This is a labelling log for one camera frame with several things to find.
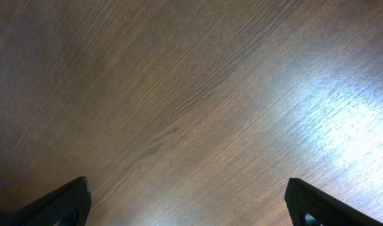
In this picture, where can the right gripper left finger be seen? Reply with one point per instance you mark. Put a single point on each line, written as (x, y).
(69, 205)

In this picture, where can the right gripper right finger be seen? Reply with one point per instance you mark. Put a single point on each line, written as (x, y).
(307, 205)

